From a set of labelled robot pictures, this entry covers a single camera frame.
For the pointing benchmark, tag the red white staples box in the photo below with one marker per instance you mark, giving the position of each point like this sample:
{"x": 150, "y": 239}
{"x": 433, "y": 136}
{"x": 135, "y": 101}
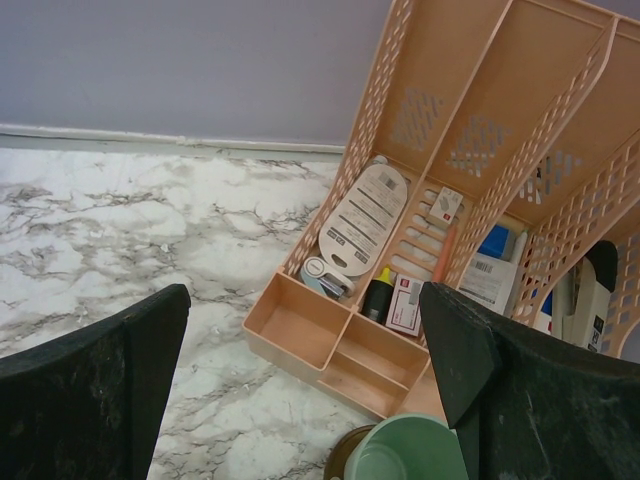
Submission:
{"x": 404, "y": 311}

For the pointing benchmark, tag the white blue box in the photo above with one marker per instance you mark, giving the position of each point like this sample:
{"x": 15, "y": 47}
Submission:
{"x": 489, "y": 277}

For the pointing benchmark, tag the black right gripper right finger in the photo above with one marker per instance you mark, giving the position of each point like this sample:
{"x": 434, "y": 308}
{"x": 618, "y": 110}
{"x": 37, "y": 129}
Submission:
{"x": 525, "y": 405}

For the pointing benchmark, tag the peach compartment organizer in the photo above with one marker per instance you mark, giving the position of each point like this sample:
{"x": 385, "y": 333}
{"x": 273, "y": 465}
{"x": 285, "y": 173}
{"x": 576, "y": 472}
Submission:
{"x": 528, "y": 109}

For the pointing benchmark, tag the white oval soap packet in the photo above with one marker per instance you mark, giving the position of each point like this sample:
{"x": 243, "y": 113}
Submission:
{"x": 352, "y": 238}

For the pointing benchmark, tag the orange pencil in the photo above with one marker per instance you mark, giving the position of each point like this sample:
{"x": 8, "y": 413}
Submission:
{"x": 445, "y": 253}

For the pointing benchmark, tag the brown oval wooden tray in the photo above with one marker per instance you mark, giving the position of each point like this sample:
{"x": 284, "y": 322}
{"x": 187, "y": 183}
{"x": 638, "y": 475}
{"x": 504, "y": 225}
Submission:
{"x": 336, "y": 462}

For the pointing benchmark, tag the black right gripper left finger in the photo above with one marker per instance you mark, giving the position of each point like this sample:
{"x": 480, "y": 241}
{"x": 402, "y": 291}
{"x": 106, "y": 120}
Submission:
{"x": 89, "y": 404}

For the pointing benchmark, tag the black yellow highlighter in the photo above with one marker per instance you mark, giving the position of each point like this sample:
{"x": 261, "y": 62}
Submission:
{"x": 378, "y": 297}

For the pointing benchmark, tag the white stapler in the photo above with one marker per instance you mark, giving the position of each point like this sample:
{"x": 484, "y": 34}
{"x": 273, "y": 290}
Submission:
{"x": 319, "y": 276}

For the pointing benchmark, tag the small white clip box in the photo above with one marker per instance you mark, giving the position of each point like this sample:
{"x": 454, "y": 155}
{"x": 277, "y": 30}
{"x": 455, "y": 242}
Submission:
{"x": 445, "y": 206}

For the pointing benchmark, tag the green plastic cup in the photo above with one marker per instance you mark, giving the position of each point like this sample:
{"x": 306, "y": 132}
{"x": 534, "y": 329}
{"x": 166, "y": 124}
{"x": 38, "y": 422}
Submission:
{"x": 407, "y": 446}

